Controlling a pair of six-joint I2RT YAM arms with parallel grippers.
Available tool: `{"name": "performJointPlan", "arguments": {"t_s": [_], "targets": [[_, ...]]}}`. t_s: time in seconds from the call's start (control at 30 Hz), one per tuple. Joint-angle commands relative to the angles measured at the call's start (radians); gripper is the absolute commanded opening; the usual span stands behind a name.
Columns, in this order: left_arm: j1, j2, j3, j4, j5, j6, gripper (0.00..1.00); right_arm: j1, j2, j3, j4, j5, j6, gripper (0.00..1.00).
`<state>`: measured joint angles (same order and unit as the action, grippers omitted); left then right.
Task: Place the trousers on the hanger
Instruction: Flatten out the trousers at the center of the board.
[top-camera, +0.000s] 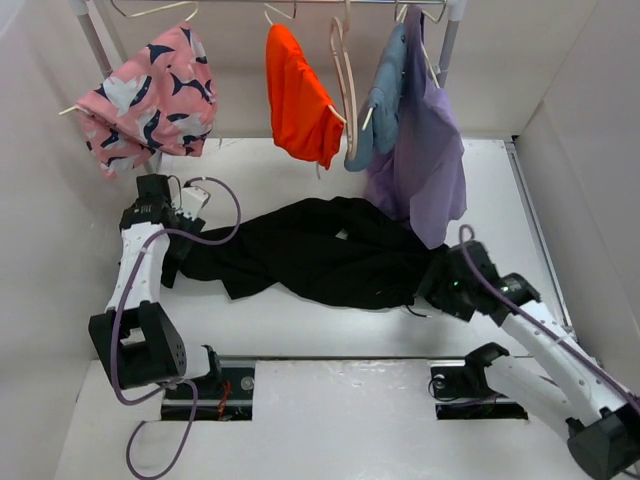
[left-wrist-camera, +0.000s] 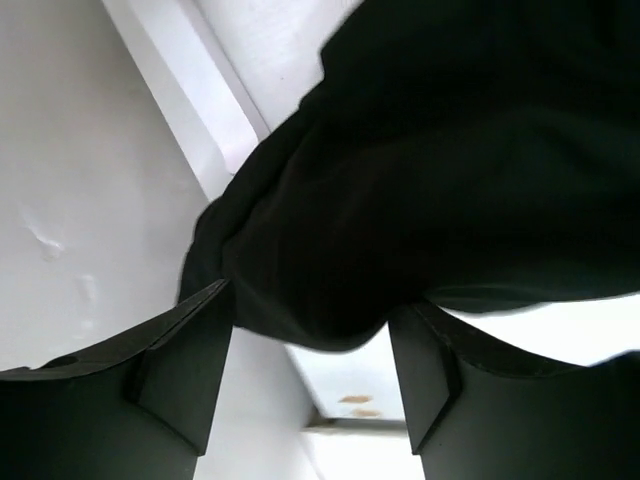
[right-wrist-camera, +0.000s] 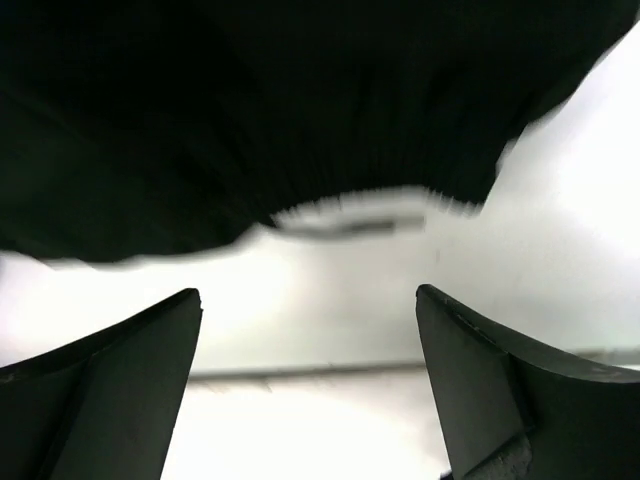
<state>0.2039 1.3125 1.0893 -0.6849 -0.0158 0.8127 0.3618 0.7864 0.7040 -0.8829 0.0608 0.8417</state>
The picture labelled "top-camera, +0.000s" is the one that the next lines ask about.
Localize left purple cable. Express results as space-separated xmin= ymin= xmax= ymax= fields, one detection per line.
xmin=109 ymin=177 xmax=242 ymax=479

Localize lilac purple shirt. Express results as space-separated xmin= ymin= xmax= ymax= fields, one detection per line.
xmin=364 ymin=5 xmax=467 ymax=249

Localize wooden hanger under pink shorts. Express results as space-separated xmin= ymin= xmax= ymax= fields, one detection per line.
xmin=58 ymin=0 xmax=199 ymax=117

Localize orange shorts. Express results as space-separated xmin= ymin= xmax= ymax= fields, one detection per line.
xmin=264 ymin=22 xmax=346 ymax=171

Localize grey metal clothes rack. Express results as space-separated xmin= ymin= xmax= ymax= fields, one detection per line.
xmin=69 ymin=0 xmax=469 ymax=171

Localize blue-grey shorts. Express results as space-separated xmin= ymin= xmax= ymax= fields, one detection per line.
xmin=344 ymin=23 xmax=407 ymax=172

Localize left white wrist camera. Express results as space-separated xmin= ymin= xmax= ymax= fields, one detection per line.
xmin=180 ymin=186 xmax=211 ymax=219

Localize aluminium rail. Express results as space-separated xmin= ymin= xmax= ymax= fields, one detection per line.
xmin=505 ymin=137 xmax=576 ymax=337
xmin=220 ymin=355 xmax=464 ymax=363

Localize aluminium rail right side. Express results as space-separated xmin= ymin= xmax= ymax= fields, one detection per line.
xmin=505 ymin=137 xmax=576 ymax=337

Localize wooden hanger under lilac shirt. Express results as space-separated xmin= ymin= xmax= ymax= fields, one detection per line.
xmin=419 ymin=1 xmax=447 ymax=88

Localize aluminium rail front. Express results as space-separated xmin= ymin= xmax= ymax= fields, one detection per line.
xmin=220 ymin=355 xmax=464 ymax=363

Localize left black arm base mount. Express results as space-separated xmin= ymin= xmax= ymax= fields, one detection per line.
xmin=160 ymin=359 xmax=256 ymax=422

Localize black trousers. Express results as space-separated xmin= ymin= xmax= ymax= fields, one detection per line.
xmin=179 ymin=197 xmax=446 ymax=310

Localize empty pink wooden hanger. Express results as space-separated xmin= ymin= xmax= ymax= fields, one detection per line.
xmin=329 ymin=0 xmax=358 ymax=161

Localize pink bird-print shorts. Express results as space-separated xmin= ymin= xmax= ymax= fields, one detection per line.
xmin=75 ymin=22 xmax=217 ymax=178

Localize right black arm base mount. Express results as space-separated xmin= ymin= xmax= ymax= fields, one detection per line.
xmin=427 ymin=363 xmax=529 ymax=421

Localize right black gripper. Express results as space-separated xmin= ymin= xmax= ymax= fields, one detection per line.
xmin=412 ymin=251 xmax=475 ymax=321

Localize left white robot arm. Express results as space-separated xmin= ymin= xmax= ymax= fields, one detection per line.
xmin=88 ymin=174 xmax=224 ymax=397

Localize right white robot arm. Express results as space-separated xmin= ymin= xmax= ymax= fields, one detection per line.
xmin=418 ymin=239 xmax=639 ymax=479

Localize wooden hanger under orange shorts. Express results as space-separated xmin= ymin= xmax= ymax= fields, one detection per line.
xmin=263 ymin=0 xmax=348 ymax=180

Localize wooden hanger under blue shorts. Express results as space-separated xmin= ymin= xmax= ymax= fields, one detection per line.
xmin=362 ymin=2 xmax=408 ymax=131

